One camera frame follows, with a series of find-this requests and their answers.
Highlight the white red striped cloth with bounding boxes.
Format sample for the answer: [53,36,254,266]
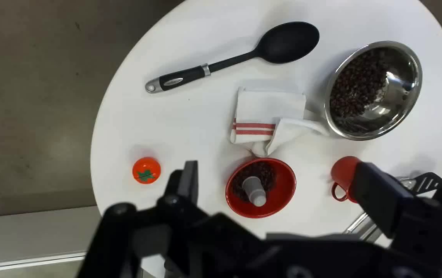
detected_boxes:
[231,88,329,158]

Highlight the red mug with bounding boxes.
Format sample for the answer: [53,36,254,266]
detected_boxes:
[331,156,360,203]

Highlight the steel mixing bowl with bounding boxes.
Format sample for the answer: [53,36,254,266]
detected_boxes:
[323,41,424,141]

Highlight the orange toy tomato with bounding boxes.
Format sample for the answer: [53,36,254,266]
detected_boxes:
[132,156,161,186]

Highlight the grey plastic cup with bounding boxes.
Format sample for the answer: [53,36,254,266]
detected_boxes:
[241,177,268,207]

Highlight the coffee beans in red bowl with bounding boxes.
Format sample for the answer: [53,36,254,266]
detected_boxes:
[232,163,275,203]

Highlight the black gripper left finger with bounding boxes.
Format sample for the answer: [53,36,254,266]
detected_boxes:
[159,161,198,206]

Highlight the coffee beans in steel bowl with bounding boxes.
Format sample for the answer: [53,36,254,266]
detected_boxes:
[329,50,387,118]

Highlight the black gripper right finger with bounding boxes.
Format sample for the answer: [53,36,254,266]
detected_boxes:
[353,163,416,238]

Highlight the black serving spoon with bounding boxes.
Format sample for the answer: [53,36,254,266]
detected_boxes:
[146,22,320,95]

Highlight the red bowl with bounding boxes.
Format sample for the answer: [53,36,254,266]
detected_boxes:
[226,158,297,218]

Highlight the round white table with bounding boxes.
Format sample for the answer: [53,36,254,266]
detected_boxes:
[91,0,442,237]

